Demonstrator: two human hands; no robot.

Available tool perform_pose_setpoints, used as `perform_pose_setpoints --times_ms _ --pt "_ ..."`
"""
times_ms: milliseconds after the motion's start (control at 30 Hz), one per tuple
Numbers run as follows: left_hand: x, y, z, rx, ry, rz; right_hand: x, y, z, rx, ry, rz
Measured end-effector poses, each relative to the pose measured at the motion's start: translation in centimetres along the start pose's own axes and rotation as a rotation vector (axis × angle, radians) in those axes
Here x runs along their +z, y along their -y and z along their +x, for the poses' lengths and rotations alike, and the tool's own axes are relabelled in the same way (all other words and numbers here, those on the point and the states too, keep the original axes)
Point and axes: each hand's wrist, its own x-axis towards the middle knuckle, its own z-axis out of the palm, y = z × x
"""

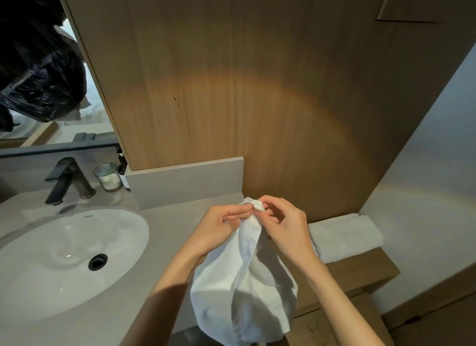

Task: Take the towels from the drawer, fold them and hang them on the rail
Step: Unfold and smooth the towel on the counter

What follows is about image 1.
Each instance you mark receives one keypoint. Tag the grey stone backsplash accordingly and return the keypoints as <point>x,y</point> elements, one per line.
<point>186,182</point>

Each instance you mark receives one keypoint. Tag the person's right hand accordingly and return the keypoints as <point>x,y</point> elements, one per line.
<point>293,238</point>

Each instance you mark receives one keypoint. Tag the wall mirror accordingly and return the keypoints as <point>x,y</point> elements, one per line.
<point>74,134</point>

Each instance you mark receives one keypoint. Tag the black faucet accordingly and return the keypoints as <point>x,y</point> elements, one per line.
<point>65,178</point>

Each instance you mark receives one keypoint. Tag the black sink drain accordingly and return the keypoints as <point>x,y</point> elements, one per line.
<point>97,262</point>

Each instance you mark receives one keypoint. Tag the wooden back panel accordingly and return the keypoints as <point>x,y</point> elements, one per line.
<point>260,78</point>

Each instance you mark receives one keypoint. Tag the black door hinge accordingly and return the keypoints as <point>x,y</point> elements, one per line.
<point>412,319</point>

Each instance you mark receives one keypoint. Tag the person's left forearm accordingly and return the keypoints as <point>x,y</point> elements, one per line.
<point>160,305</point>

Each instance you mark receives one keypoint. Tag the dark pump bottle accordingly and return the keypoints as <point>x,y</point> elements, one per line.
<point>123,171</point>

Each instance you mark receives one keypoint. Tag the person's left hand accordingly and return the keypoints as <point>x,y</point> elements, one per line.
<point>214,226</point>

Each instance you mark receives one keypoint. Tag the wooden cabinet flap door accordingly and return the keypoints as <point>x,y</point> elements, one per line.
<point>316,331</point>

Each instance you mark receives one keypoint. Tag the white towel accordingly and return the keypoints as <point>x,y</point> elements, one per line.
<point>346,238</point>
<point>241,301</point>

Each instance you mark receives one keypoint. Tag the white oval sink basin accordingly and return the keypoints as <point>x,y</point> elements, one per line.
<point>44,267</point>

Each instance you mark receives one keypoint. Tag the glass jar with cotton pads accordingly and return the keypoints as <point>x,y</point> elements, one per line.
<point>108,180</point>

